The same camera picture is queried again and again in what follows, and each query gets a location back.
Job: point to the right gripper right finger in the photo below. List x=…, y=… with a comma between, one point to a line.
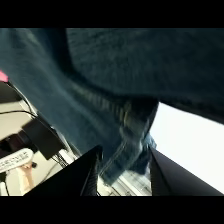
x=173, y=180

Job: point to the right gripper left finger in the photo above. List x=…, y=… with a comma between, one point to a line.
x=73, y=176

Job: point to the blue jeans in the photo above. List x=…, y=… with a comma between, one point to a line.
x=110, y=66

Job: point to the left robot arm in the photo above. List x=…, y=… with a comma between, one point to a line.
x=43, y=136

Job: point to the pink garment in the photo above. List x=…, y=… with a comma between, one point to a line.
x=2, y=76

